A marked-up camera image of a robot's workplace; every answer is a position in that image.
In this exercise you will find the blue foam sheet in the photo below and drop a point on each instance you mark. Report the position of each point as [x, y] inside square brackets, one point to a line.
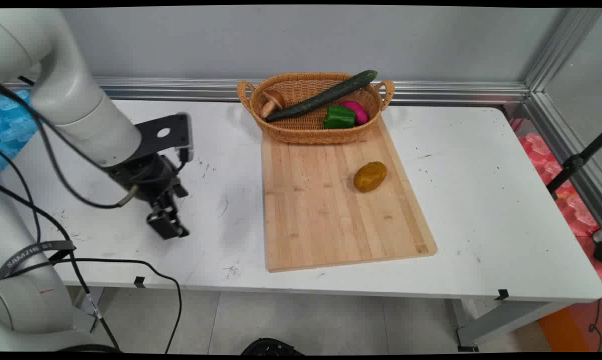
[13, 125]

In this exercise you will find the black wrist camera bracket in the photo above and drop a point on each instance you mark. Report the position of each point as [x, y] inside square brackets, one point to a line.
[178, 132]

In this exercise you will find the horizontal aluminium frame rail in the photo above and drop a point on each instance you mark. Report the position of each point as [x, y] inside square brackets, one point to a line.
[456, 92]

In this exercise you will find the brown mushroom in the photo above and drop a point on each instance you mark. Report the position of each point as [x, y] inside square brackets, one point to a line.
[272, 101]

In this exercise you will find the bamboo cutting board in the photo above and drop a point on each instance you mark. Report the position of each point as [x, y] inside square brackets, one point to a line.
[331, 210]

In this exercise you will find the grey metal table leg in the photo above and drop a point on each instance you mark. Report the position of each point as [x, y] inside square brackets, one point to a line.
[501, 320]

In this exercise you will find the black power adapter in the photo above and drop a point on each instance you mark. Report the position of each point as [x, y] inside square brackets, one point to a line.
[601, 250]

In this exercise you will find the green bell pepper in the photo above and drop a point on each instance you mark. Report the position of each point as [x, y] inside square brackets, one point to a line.
[339, 117]

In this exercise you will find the aluminium frame side rail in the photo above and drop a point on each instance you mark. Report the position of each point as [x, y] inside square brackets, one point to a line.
[561, 50]

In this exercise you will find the brown potato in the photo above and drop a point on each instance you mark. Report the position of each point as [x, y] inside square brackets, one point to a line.
[370, 176]

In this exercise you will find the black tripod stand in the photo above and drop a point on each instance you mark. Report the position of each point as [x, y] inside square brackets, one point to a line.
[573, 164]

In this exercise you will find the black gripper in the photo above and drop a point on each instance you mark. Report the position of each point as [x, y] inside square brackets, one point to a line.
[146, 175]

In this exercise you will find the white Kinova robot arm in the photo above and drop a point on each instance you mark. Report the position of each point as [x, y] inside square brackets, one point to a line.
[71, 95]

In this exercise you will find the black round object on floor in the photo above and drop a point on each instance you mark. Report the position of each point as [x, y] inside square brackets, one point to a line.
[271, 347]

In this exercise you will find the black tape tab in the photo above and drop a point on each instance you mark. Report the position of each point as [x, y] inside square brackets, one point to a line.
[139, 282]
[502, 294]

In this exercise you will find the long green cucumber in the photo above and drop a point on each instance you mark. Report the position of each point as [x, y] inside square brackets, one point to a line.
[326, 95]

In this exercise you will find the magenta eggplant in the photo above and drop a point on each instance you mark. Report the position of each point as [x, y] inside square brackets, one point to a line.
[358, 112]

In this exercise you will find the pink foam sheet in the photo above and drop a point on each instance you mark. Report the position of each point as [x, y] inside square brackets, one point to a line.
[576, 210]

